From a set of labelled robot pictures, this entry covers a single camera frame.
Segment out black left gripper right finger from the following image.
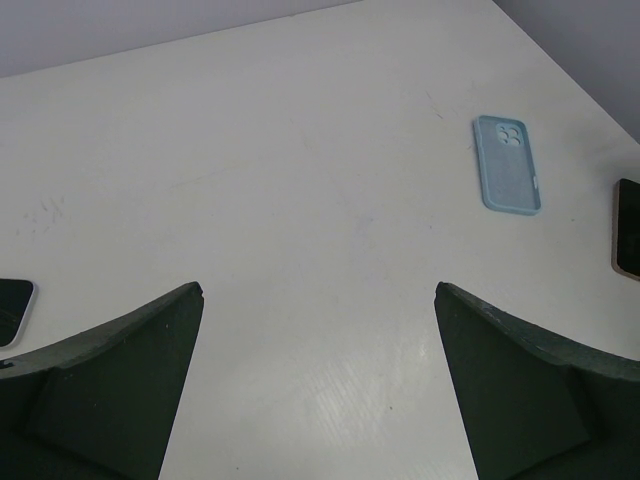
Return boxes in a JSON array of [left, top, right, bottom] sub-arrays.
[[434, 283, 639, 479]]

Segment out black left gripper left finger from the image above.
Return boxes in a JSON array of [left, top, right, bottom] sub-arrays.
[[1, 282, 203, 479]]

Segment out gold framed black smartphone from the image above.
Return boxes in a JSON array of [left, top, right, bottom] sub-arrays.
[[612, 178, 640, 280]]

